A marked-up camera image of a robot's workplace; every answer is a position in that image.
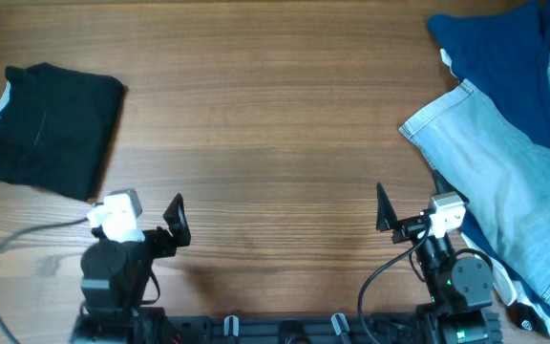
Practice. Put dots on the black shorts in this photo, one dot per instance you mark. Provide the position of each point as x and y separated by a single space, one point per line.
55 128

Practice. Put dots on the dark blue shirt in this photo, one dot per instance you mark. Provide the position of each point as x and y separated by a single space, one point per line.
506 56

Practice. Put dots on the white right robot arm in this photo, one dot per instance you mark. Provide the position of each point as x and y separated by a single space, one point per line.
459 282

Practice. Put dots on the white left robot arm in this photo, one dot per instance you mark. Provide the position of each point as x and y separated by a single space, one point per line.
119 266

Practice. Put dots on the white garment under jeans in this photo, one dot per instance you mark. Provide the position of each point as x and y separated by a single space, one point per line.
503 284

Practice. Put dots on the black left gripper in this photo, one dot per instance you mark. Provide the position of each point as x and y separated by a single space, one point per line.
165 244

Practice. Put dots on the light blue denim jeans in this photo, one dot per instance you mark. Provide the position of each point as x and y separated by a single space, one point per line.
506 176

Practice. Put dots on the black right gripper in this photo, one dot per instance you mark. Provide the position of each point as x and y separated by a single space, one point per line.
388 221

